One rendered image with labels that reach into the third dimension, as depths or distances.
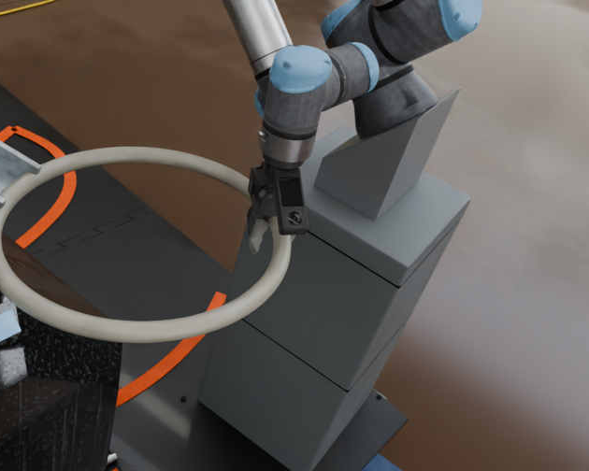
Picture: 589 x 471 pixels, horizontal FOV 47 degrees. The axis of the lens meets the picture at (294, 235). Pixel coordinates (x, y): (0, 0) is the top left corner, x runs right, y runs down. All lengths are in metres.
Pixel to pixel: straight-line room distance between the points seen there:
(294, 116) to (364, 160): 0.45
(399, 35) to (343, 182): 0.35
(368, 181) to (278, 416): 0.75
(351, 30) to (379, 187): 0.33
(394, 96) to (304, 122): 0.43
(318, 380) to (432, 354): 0.88
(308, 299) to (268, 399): 0.40
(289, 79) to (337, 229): 0.52
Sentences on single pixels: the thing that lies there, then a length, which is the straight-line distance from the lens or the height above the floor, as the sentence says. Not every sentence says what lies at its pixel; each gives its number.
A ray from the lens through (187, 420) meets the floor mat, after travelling 2.07.
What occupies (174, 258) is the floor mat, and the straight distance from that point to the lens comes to 2.53.
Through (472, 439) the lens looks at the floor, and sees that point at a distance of 2.38.
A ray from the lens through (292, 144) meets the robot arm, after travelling 1.08.
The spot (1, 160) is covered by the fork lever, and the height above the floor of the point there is 0.97.
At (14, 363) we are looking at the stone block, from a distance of 1.15.
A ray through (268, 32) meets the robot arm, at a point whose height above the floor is 1.24.
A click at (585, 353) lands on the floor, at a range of 2.98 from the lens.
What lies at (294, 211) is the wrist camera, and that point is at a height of 1.06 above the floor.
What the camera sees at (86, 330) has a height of 0.98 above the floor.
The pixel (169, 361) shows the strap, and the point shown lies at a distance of 2.19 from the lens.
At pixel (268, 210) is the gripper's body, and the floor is 1.01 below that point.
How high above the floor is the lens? 1.70
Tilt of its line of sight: 37 degrees down
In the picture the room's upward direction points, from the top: 19 degrees clockwise
